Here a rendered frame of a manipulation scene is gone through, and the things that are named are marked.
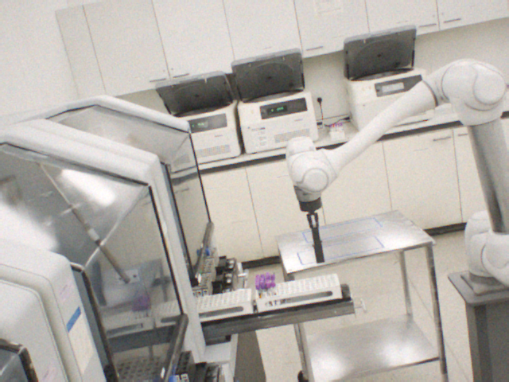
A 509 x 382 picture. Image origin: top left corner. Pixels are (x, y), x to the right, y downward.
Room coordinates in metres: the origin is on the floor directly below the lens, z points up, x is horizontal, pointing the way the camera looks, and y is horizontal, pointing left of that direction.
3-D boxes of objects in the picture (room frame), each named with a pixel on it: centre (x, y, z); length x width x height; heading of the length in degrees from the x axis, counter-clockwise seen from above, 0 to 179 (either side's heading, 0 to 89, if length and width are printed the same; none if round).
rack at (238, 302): (1.89, 0.25, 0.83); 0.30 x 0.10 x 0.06; 86
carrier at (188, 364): (1.49, 0.30, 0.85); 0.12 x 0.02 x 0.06; 176
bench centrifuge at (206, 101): (4.50, 0.32, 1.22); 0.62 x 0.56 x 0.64; 174
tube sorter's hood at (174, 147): (2.14, 0.50, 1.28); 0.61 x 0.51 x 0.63; 176
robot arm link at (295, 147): (1.85, -0.17, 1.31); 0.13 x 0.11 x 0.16; 2
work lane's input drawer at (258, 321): (1.88, 0.07, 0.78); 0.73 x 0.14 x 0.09; 86
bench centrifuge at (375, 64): (4.41, -1.11, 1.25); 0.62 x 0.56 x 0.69; 176
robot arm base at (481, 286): (1.94, -0.79, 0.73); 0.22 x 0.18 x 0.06; 176
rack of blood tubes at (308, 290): (1.87, -0.07, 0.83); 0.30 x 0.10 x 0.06; 86
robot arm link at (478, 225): (1.91, -0.78, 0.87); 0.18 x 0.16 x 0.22; 2
